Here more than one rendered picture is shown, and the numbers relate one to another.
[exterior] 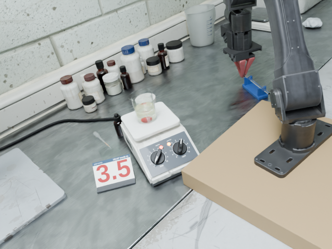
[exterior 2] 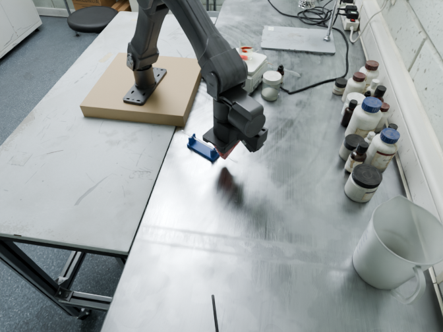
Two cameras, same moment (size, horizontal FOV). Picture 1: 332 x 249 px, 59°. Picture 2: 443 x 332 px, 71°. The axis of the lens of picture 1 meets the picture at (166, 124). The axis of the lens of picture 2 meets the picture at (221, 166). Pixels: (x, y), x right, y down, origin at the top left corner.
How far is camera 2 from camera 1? 144 cm
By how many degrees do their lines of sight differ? 89
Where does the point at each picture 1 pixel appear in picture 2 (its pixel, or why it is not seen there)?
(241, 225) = not seen: hidden behind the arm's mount
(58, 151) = (304, 61)
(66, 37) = (426, 53)
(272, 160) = (155, 71)
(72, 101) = not seen: hidden behind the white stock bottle
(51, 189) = (270, 45)
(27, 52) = (413, 27)
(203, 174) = (190, 60)
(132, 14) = not seen: outside the picture
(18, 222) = (265, 34)
